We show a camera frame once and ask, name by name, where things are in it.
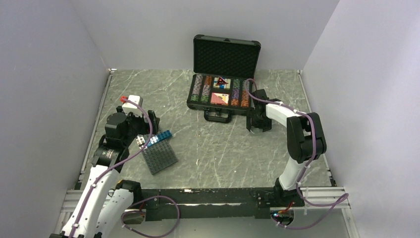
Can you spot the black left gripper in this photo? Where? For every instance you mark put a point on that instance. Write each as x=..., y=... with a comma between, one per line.
x=145, y=126

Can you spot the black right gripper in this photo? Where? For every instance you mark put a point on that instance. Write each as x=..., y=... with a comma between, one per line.
x=266, y=126

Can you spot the red playing card deck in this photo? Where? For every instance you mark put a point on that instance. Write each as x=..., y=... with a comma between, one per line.
x=219, y=99

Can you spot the blue playing card deck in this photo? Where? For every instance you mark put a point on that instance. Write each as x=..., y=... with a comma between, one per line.
x=228, y=86

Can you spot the red triangular dealer button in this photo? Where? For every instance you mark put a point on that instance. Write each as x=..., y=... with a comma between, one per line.
x=219, y=82

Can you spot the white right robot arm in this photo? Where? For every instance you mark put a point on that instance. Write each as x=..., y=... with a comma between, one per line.
x=305, y=138

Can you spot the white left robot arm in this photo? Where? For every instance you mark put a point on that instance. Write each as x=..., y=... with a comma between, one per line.
x=104, y=199

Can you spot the black poker set case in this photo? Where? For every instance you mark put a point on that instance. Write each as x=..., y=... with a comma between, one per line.
x=226, y=58

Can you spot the light blue lego brick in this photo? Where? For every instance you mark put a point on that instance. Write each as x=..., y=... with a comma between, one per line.
x=153, y=140

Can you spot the dark teal lego brick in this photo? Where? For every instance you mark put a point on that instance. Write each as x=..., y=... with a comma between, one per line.
x=164, y=135

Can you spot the dark grey lego baseplate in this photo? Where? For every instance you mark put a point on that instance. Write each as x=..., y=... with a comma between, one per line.
x=158, y=156

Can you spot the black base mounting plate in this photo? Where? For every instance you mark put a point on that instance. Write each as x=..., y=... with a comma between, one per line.
x=257, y=202

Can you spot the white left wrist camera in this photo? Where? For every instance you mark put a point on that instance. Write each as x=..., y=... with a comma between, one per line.
x=131, y=104

